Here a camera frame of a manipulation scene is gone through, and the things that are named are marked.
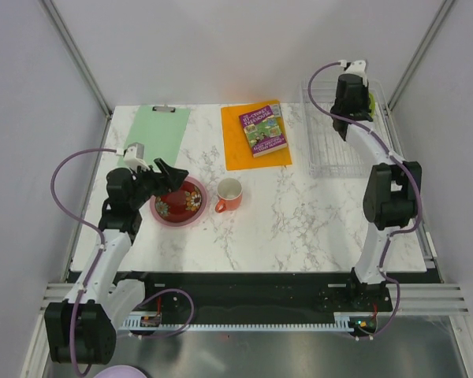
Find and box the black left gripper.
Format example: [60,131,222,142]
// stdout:
[129,157,188,209]

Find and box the lime green plate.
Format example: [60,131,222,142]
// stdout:
[368,91,376,118]

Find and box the red floral plate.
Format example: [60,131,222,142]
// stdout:
[154,181,203,224]

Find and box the pink plate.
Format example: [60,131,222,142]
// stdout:
[149,176,208,228]

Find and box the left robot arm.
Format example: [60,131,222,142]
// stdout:
[44,158,188,366]

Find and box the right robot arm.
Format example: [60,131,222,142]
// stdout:
[330,73,422,310]

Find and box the green clipboard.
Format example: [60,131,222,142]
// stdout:
[124,106,190,166]

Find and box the orange ceramic mug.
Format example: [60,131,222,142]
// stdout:
[214,178,243,213]

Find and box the orange cutting mat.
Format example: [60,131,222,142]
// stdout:
[221,99,292,171]

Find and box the purple treehouse book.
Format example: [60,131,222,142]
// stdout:
[239,104,288,158]

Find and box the lilac round object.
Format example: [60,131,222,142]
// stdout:
[95,365,147,378]

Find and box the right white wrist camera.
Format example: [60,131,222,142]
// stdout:
[338,59,368,87]

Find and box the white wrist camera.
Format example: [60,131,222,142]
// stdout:
[338,59,368,87]
[115,143,150,172]

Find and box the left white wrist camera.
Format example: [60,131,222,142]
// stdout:
[115,143,150,172]

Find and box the white wire dish rack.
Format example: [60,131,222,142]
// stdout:
[300,79,403,178]

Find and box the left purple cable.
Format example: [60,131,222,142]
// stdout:
[50,147,127,378]

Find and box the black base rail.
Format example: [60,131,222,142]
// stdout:
[113,272,393,327]

